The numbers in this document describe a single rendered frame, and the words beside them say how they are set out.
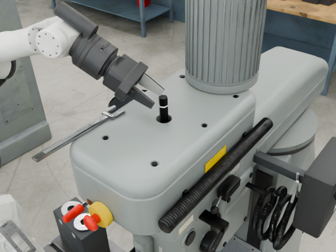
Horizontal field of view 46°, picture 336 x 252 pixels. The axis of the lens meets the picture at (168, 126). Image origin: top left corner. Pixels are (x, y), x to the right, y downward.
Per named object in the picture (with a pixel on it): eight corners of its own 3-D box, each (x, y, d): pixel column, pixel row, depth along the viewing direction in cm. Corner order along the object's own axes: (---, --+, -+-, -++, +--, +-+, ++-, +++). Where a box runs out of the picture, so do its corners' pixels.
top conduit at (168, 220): (170, 237, 81) (170, 226, 79) (154, 227, 83) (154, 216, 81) (272, 129, 109) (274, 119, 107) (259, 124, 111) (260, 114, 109)
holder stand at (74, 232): (87, 267, 170) (80, 238, 158) (60, 238, 183) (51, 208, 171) (110, 250, 177) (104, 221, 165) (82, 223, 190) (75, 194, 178)
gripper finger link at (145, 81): (164, 89, 92) (142, 73, 92) (158, 97, 95) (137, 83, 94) (167, 85, 94) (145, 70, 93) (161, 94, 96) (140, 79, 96)
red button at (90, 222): (94, 236, 86) (92, 224, 83) (82, 227, 88) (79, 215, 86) (105, 226, 88) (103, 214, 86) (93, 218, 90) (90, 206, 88)
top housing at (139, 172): (148, 250, 84) (143, 197, 74) (68, 194, 97) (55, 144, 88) (257, 138, 113) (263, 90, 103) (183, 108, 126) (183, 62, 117)
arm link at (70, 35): (73, 80, 89) (30, 51, 88) (95, 60, 97) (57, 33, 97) (90, 42, 82) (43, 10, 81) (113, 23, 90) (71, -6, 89)
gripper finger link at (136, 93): (150, 109, 91) (128, 93, 91) (156, 100, 89) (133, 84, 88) (148, 112, 90) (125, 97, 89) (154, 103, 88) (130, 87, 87)
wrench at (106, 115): (39, 165, 82) (39, 162, 82) (29, 157, 85) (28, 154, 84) (125, 113, 97) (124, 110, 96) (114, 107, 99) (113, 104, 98)
